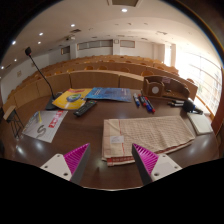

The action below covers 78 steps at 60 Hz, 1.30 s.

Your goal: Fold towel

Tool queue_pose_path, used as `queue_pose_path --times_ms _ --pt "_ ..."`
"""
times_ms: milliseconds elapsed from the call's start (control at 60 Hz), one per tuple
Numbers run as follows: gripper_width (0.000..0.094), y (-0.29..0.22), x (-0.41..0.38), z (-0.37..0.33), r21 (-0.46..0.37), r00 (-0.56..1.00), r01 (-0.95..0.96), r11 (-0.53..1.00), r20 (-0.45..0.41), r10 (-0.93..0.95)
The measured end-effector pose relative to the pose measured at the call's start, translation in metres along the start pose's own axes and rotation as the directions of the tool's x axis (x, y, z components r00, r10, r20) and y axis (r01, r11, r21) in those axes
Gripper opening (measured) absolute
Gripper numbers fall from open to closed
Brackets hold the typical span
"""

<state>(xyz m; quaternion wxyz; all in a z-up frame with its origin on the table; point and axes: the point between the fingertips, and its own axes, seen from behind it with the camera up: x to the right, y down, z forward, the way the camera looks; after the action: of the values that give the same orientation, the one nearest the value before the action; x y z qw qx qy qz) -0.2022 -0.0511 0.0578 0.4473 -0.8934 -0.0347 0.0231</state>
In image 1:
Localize ceiling projector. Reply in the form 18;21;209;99
64;34;77;42

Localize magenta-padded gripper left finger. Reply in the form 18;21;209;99
40;143;92;185

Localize recessed ceiling lights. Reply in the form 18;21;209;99
11;8;129;46

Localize black remote control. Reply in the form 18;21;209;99
73;99;98;118

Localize wooden desk organizer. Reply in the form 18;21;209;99
142;75;191;101

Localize black handheld microphone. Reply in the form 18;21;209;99
182;98;204;116

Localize beige waffle towel red stripes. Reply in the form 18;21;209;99
101;115;196;167

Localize rows of wooden auditorium seats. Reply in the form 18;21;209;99
3;54;199;111

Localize white closed book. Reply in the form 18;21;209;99
186;112;214;136

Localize blue white marker pen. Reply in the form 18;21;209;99
133;92;141;108

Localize wooden stool black legs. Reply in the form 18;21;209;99
2;105;25;139

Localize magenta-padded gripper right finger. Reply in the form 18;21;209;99
131;143;183;186

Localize blue booklet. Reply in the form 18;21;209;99
85;87;133;103

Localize yellow booklet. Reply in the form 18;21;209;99
52;87;93;111

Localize square ceiling air vent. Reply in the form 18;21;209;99
106;0;141;8

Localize white poster red print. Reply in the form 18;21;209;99
21;109;69;144

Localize black gooseneck desk microphone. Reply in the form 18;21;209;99
24;46;64;111

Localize red marker pen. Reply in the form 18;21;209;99
144;96;156;114
137;94;147;107

